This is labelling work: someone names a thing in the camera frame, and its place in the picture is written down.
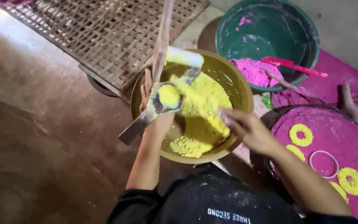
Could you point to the person's right fingers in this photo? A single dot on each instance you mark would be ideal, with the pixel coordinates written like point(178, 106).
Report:
point(228, 116)

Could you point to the brown plastic basin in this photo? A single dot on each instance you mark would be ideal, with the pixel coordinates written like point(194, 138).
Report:
point(238, 93)

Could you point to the yellow dough lump on scraper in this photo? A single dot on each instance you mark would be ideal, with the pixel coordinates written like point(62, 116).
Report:
point(168, 96)

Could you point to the metal scraper blade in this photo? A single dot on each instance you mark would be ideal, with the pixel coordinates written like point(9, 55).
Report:
point(141, 123)

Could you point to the thin wooden stick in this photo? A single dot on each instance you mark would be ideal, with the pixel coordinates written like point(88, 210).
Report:
point(283, 82)

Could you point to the white roller with yellow dough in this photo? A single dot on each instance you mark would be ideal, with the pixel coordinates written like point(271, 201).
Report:
point(185, 57)

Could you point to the person's right hand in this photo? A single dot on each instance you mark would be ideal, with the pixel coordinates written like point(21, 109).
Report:
point(250, 130)

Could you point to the person's black shirt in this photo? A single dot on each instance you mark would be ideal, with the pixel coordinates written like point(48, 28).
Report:
point(216, 202)

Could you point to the person's left hand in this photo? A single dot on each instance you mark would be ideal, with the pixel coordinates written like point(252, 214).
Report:
point(162, 123)

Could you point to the green plastic basin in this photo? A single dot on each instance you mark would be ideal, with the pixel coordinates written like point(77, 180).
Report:
point(269, 34)

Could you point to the person's left fingers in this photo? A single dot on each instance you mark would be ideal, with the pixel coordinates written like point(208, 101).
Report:
point(146, 90)

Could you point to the woven bamboo tray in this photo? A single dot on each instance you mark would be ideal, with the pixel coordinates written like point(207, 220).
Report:
point(104, 34)

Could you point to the yellow dough mass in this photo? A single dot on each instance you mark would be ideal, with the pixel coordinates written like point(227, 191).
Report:
point(204, 99)

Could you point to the magenta dough sheet pile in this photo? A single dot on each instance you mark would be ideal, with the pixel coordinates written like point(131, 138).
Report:
point(331, 81)

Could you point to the round pan with magenta sheet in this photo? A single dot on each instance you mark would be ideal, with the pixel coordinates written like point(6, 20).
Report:
point(331, 137)

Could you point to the red plastic spatula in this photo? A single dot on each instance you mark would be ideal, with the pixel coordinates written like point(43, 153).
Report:
point(291, 65)

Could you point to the pink dough mass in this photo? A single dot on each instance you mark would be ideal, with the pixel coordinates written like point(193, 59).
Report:
point(253, 73)

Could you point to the dark round stand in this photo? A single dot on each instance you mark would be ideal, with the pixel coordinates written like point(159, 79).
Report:
point(99, 88)

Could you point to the long wooden stick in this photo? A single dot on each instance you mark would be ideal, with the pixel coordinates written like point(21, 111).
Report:
point(163, 37)

